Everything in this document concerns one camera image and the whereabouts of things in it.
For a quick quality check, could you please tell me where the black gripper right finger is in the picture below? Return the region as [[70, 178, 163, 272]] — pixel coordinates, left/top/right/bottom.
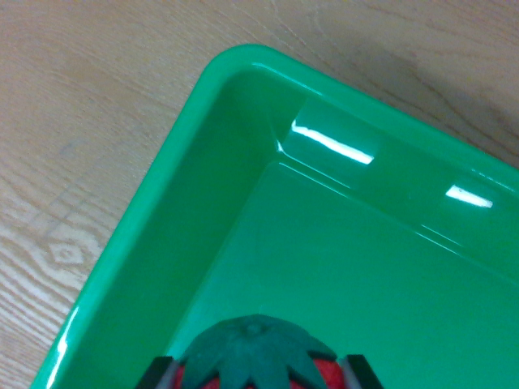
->
[[338, 353, 384, 389]]

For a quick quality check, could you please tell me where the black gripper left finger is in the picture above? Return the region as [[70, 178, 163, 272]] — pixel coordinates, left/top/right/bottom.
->
[[138, 355, 179, 389]]

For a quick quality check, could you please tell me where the red toy strawberry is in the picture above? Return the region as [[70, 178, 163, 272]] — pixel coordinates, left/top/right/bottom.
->
[[169, 314, 348, 389]]

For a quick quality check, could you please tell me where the green plastic bin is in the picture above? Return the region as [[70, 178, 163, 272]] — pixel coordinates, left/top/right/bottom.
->
[[28, 43, 519, 389]]

